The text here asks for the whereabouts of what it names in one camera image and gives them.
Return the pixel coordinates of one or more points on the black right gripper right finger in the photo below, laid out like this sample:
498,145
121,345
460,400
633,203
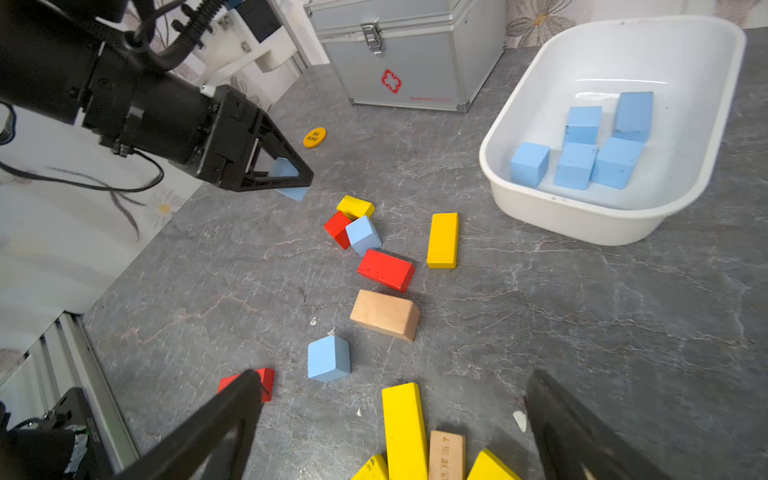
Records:
573,443

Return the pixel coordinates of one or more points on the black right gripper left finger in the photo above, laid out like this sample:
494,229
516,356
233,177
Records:
218,437

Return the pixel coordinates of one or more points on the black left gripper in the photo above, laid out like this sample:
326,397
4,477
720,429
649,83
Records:
239,148

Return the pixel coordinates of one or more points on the long blue block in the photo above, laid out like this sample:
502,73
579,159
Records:
633,116

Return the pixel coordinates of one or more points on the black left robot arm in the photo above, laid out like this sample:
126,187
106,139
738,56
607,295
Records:
67,60

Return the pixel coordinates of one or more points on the red long block front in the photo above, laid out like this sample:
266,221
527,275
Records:
266,375

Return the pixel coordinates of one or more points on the red long block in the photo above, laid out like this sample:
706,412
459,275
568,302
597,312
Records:
266,375
387,270

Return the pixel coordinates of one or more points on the yellow big blind chip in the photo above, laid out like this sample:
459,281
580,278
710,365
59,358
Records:
314,137

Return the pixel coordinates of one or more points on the small yellow cube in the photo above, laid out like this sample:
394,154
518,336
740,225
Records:
488,466

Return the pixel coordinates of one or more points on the yellow block far left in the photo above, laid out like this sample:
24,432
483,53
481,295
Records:
354,208

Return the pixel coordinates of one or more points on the small red block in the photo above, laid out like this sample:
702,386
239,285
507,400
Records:
336,228

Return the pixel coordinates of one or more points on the engraved wood block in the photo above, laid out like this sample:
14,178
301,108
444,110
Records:
447,459

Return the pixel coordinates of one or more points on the yellow speckled block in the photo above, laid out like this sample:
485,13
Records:
375,468

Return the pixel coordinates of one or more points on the yellow block centre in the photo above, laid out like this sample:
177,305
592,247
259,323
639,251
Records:
406,441

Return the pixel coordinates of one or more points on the silver aluminium first aid case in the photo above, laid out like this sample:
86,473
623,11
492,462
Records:
431,55

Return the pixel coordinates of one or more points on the natural wood block centre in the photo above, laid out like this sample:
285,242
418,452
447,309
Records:
386,314

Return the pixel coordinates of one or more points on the red long block centre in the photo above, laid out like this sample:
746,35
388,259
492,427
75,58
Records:
387,270

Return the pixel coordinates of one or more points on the yellow long block top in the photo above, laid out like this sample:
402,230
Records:
443,242

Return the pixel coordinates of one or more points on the white plastic tray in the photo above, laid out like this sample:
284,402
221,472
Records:
690,63

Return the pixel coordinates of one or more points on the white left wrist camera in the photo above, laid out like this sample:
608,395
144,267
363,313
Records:
248,44

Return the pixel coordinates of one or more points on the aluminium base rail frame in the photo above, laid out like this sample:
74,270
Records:
59,417

